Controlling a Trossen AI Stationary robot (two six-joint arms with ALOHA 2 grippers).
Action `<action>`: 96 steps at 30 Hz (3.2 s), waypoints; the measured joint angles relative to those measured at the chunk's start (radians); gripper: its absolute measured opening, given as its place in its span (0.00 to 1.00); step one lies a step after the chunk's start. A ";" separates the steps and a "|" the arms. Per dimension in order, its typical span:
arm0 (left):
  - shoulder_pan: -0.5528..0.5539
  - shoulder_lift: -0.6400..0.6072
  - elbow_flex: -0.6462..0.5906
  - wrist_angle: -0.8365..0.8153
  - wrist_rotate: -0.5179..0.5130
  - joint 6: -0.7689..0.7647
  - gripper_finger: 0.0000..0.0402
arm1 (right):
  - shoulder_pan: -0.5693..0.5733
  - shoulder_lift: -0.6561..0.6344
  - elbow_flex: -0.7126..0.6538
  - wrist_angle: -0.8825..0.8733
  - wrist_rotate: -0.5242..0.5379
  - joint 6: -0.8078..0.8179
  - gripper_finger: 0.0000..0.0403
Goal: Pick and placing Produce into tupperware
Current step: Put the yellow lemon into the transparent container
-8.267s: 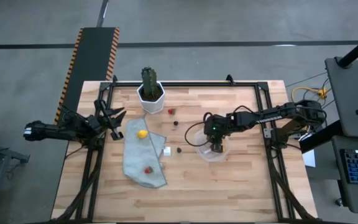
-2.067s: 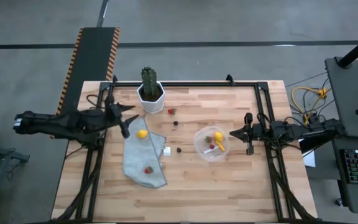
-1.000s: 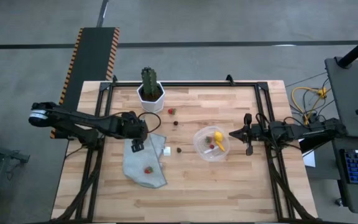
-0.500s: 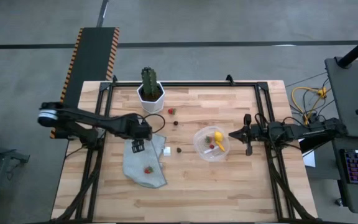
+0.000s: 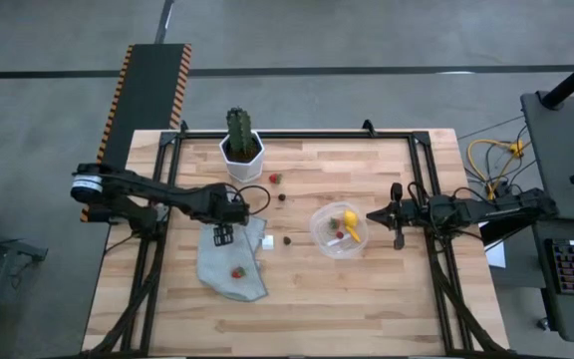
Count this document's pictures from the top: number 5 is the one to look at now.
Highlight white hexagonal plant pot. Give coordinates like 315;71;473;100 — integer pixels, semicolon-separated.
218;130;266;183

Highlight clear plastic tupperware container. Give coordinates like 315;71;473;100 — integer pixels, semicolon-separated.
308;200;370;260

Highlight black floor cable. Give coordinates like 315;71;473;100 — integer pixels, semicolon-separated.
458;115;525;141

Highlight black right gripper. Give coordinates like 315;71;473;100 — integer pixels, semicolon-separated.
366;181;431;250

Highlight black mat with hazard stripes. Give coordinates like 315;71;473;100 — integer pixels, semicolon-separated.
80;43;192;223

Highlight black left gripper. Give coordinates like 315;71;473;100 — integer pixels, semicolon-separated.
201;182;251;247

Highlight black pole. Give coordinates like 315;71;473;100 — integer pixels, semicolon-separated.
540;47;574;110

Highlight green cactus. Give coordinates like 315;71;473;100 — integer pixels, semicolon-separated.
225;107;254;154

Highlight grey desk top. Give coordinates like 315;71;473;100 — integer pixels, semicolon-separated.
519;91;574;223

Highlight grey knitted cloth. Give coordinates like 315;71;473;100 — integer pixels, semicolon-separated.
195;213;269;303

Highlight white paper sheet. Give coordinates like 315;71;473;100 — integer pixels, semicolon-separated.
478;221;507;269

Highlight black left wrist camera cable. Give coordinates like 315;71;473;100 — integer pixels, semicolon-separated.
234;184;272;217

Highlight dark grey cart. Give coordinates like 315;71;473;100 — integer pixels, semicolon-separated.
530;218;574;345

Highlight black aluminium frame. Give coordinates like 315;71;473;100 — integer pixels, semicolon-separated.
80;119;512;358

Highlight yellow cable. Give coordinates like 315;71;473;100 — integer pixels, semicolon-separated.
467;138;532;200

